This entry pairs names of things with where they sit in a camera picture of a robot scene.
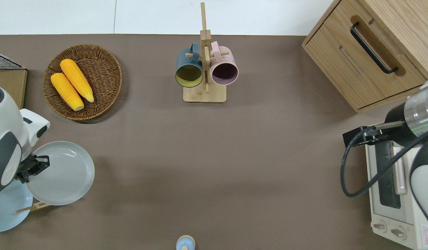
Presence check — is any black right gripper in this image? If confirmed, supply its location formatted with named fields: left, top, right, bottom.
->
left=342, top=125, right=391, bottom=150

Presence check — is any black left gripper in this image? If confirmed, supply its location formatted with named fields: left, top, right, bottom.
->
left=14, top=154, right=50, bottom=184

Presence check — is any gray plate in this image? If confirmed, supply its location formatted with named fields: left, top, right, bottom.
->
left=26, top=141, right=95, bottom=206

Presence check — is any wooden plate rack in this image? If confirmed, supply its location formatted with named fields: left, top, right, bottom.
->
left=14, top=202, right=52, bottom=214

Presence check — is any light blue plate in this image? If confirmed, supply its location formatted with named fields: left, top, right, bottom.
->
left=0, top=180, right=34, bottom=233

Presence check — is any white toaster oven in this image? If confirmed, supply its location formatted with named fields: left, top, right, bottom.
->
left=365, top=140, right=428, bottom=250

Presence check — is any yellow corn cob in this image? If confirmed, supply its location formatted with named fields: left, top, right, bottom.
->
left=60, top=58, right=95, bottom=103
left=50, top=72, right=85, bottom=111

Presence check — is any wooden cabinet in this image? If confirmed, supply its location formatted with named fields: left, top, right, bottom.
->
left=302, top=0, right=428, bottom=114

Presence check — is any brown wicker basket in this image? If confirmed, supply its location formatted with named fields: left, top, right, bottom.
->
left=43, top=44, right=123, bottom=121

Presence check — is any brown table mat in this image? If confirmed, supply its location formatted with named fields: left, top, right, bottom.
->
left=0, top=34, right=428, bottom=250

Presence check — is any pink mug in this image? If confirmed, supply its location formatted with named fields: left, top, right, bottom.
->
left=209, top=41, right=239, bottom=86

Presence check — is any blue and wood timer knob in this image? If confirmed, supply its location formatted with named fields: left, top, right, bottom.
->
left=176, top=235, right=196, bottom=250

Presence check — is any wooden mug tree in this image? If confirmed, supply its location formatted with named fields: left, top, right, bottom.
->
left=183, top=2, right=227, bottom=103

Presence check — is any dark blue mug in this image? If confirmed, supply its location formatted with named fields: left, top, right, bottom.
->
left=175, top=43, right=204, bottom=88

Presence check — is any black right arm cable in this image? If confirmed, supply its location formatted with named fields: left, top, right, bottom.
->
left=340, top=126, right=428, bottom=199

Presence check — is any metal oven door handle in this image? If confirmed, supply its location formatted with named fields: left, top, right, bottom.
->
left=393, top=146, right=408, bottom=195

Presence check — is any wire and wood shelf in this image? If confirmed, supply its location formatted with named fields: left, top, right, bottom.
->
left=0, top=51, right=28, bottom=110

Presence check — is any black cabinet handle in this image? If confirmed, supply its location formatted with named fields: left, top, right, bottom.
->
left=350, top=22, right=399, bottom=74

